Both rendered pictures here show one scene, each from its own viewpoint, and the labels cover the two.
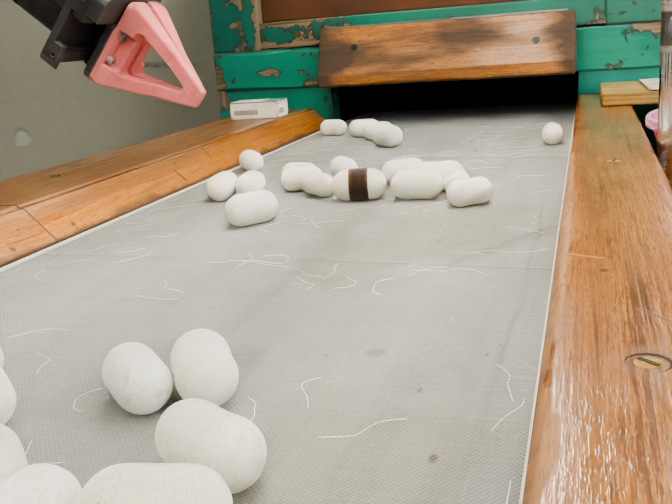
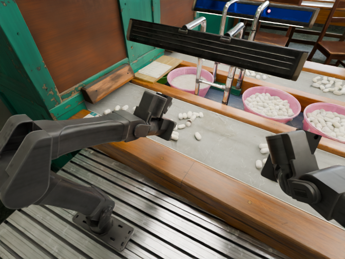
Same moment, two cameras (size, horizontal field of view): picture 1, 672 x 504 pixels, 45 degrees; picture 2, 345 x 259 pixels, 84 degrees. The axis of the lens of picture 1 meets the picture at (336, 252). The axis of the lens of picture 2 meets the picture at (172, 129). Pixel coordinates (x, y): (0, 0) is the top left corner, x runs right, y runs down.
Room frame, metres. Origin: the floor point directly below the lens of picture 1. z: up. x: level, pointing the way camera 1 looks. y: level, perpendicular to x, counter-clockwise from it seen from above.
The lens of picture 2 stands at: (0.48, 0.61, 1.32)
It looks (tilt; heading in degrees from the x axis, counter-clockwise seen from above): 44 degrees down; 284
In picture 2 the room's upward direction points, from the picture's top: straight up
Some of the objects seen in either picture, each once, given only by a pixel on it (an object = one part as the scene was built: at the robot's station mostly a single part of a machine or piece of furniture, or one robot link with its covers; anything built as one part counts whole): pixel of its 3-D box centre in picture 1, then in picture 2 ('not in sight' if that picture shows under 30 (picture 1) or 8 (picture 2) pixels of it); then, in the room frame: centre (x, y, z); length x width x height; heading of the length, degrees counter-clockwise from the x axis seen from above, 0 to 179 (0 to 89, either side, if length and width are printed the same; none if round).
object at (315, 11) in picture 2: not in sight; (248, 8); (0.36, -0.60, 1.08); 0.62 x 0.08 x 0.07; 162
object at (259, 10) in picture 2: not in sight; (236, 49); (0.38, -0.52, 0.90); 0.20 x 0.19 x 0.45; 162
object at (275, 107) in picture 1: (259, 108); (90, 117); (0.97, 0.08, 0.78); 0.06 x 0.04 x 0.02; 72
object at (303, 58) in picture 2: not in sight; (202, 43); (0.54, -0.07, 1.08); 0.62 x 0.08 x 0.07; 162
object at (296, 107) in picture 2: not in sight; (267, 108); (0.19, -0.25, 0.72); 0.27 x 0.27 x 0.10
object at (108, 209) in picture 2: not in sight; (96, 208); (0.75, 0.43, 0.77); 0.09 x 0.06 x 0.06; 156
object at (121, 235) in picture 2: not in sight; (99, 220); (0.75, 0.44, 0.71); 0.20 x 0.07 x 0.08; 167
